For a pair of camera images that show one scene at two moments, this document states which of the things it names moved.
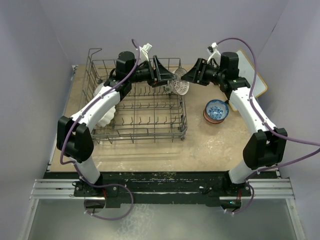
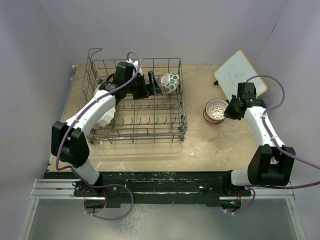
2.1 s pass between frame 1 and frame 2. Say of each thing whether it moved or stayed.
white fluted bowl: stayed
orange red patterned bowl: stayed
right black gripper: moved
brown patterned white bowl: moved
